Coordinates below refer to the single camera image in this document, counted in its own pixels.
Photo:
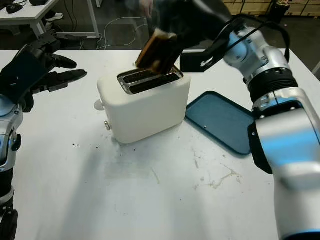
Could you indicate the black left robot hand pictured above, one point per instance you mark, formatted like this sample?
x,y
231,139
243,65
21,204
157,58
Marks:
x,y
67,77

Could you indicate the person's bare hand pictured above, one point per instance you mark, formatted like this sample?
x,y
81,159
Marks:
x,y
146,7

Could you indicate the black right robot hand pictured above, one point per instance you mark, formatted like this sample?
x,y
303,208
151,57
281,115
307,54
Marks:
x,y
195,22

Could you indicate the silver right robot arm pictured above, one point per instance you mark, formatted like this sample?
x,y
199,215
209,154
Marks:
x,y
282,140

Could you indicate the white two-slot toaster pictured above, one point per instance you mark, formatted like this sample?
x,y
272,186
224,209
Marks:
x,y
145,112

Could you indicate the wooden crate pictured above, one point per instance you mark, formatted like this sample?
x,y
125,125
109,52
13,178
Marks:
x,y
250,6
305,7

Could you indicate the white shoe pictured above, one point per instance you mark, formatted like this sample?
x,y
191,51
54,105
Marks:
x,y
55,17

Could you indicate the white desk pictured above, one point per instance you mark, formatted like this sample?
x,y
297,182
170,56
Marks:
x,y
30,11

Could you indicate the black device on desk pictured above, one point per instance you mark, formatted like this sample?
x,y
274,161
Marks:
x,y
37,2

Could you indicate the black trash bin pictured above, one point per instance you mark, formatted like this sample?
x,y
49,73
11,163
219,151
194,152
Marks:
x,y
280,12

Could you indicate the black computer mouse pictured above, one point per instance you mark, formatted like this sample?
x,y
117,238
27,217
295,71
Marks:
x,y
13,8

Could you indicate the blue rectangular tray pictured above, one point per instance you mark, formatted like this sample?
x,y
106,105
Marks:
x,y
217,120

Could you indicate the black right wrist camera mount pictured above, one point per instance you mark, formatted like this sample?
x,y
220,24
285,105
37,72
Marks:
x,y
192,62

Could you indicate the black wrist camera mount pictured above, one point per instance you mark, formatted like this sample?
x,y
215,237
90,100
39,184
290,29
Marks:
x,y
192,62
20,75

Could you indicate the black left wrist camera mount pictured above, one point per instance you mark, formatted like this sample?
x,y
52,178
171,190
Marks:
x,y
20,75

